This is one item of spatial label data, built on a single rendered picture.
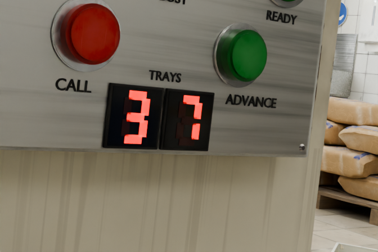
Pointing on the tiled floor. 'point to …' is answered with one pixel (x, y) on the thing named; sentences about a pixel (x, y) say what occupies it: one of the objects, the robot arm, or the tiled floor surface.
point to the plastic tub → (351, 248)
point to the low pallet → (344, 201)
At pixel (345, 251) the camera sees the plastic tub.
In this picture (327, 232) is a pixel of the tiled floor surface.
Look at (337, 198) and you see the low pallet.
